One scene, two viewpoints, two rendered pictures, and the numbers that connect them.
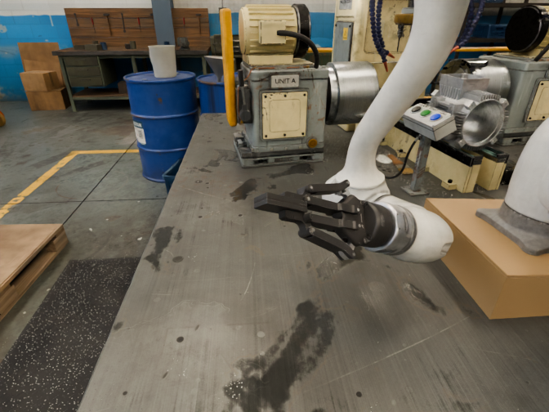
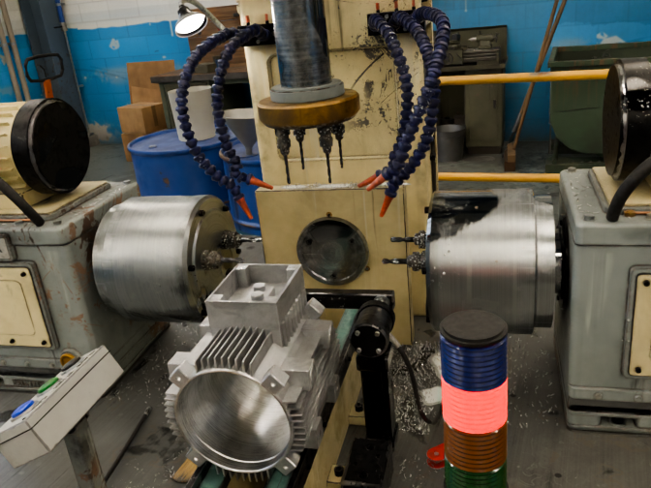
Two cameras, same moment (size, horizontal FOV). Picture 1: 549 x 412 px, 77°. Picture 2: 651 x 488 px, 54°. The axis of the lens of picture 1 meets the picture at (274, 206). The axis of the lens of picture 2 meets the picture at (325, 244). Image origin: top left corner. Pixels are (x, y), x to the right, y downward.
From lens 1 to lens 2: 1.30 m
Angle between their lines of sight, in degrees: 27
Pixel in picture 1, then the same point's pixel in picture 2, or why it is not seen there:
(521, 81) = (577, 269)
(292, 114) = (14, 306)
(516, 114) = (593, 353)
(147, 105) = (149, 188)
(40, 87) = (139, 127)
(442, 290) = not seen: outside the picture
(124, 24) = not seen: hidden behind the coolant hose
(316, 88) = (49, 262)
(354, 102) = (138, 290)
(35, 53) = (145, 76)
